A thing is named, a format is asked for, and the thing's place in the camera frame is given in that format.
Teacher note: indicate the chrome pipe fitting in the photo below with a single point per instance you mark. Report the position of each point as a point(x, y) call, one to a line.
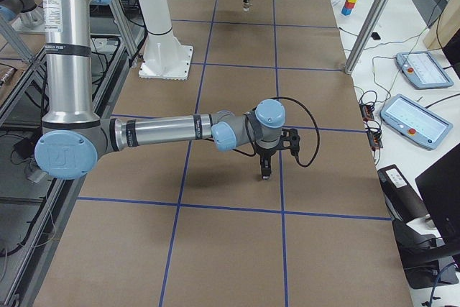
point(246, 5)

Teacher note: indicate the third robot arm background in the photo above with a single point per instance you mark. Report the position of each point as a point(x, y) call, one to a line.
point(27, 10)

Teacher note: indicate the stacked coloured blocks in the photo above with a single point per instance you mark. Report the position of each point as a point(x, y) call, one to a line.
point(348, 7)

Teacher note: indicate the brown paper table cover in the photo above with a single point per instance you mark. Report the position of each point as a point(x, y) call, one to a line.
point(183, 224)

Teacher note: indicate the small electronics board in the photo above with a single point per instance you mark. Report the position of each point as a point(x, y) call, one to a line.
point(372, 126)

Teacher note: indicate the black box with label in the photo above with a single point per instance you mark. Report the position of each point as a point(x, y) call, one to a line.
point(405, 202)

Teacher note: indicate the near teach pendant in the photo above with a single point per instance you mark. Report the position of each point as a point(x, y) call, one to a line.
point(415, 122)

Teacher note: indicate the teach pendant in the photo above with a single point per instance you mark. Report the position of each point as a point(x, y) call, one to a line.
point(415, 122)
point(422, 70)

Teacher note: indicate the black monitor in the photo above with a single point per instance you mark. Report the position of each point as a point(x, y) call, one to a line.
point(439, 189)

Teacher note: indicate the far teach pendant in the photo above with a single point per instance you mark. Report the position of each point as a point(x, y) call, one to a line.
point(422, 70)

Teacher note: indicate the wooden board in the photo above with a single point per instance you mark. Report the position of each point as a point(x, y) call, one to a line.
point(444, 28)

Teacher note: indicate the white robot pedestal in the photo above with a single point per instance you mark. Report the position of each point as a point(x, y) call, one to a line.
point(164, 57)

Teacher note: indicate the aluminium frame post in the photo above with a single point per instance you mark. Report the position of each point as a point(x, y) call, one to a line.
point(368, 26)

